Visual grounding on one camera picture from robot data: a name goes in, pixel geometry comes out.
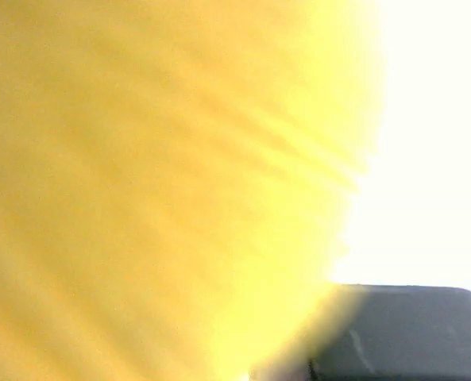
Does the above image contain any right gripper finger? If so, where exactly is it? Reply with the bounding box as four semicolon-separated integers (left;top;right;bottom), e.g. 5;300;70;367
250;285;471;380

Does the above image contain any cream yellow pillow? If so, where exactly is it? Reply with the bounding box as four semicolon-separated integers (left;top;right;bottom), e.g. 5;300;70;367
0;1;382;380

